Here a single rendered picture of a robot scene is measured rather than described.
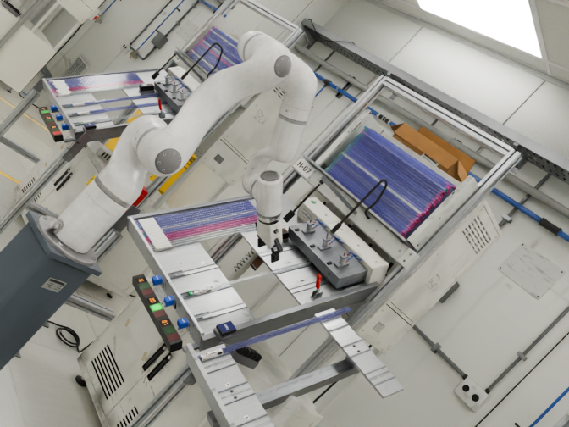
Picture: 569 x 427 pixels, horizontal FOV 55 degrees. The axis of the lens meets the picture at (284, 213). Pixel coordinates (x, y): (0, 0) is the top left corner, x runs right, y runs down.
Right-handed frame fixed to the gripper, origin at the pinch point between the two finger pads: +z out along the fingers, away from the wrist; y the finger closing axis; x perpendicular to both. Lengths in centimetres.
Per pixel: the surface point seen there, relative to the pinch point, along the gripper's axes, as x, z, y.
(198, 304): 29.2, 6.6, -5.0
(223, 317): 24.2, 7.4, -13.4
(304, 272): -13.4, 13.1, -3.7
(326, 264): -19.3, 8.0, -8.7
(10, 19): 18, 48, 449
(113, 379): 57, 63, 24
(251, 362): 10.5, 47.6, -5.9
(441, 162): -99, 2, 16
